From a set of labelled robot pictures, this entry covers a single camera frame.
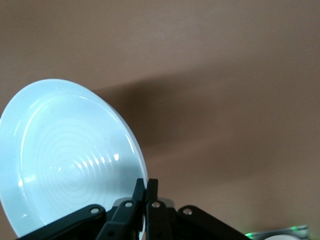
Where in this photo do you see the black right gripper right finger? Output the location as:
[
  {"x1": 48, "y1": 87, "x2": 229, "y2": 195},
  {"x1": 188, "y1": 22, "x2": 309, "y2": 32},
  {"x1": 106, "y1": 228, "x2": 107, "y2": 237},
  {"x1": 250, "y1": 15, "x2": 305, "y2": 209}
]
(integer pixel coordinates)
[{"x1": 145, "y1": 178, "x2": 252, "y2": 240}]

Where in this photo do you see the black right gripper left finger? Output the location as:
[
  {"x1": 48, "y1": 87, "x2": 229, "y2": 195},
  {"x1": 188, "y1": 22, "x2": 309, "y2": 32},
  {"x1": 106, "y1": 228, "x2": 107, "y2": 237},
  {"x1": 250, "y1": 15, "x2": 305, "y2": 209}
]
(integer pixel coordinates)
[{"x1": 14, "y1": 177, "x2": 146, "y2": 240}]

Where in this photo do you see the light blue round plate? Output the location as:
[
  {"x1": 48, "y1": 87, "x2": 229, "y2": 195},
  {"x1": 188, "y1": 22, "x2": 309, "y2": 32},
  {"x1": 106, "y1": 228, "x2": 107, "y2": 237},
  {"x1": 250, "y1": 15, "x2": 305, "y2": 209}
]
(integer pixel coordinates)
[{"x1": 0, "y1": 78, "x2": 148, "y2": 240}]

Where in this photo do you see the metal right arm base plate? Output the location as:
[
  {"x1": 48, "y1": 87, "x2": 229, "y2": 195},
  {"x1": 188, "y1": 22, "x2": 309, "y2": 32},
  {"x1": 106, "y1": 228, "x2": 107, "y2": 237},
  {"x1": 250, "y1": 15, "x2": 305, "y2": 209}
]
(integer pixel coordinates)
[{"x1": 246, "y1": 224, "x2": 310, "y2": 240}]

